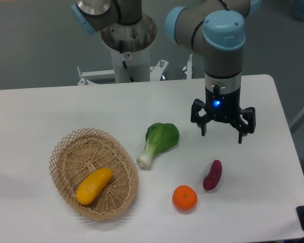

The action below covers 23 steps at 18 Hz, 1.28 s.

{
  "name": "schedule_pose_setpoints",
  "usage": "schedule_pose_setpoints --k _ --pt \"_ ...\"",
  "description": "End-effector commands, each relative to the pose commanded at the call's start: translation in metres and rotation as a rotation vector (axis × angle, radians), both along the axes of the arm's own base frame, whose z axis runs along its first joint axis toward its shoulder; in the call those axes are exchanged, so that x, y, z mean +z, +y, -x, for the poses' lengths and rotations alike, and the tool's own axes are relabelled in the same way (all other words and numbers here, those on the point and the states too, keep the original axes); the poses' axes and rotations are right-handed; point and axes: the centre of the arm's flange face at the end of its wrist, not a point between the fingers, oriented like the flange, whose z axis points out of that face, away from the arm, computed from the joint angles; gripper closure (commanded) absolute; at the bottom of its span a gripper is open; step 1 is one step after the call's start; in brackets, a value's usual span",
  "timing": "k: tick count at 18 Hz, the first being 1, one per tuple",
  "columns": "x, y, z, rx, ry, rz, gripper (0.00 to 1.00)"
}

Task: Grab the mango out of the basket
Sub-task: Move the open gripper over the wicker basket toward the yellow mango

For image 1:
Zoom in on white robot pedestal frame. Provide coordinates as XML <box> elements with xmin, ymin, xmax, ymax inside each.
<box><xmin>76</xmin><ymin>49</ymin><xmax>195</xmax><ymax>86</ymax></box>

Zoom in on orange tangerine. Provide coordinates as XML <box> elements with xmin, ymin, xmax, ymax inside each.
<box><xmin>172</xmin><ymin>185</ymin><xmax>198</xmax><ymax>211</ymax></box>

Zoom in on purple sweet potato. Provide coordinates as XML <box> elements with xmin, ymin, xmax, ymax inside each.
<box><xmin>203</xmin><ymin>159</ymin><xmax>222</xmax><ymax>191</ymax></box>

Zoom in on woven wicker basket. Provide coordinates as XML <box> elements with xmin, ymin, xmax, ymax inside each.
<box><xmin>49</xmin><ymin>128</ymin><xmax>139</xmax><ymax>221</ymax></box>

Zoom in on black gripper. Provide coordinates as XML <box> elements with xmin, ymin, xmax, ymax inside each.
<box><xmin>191</xmin><ymin>88</ymin><xmax>256</xmax><ymax>144</ymax></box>

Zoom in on yellow mango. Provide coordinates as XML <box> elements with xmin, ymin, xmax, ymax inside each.
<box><xmin>75</xmin><ymin>168</ymin><xmax>113</xmax><ymax>205</ymax></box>

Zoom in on green bok choy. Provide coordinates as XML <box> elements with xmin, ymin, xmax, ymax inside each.
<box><xmin>136</xmin><ymin>123</ymin><xmax>179</xmax><ymax>170</ymax></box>

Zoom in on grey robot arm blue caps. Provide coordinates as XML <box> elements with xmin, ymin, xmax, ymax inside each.
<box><xmin>71</xmin><ymin>1</ymin><xmax>261</xmax><ymax>138</ymax></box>

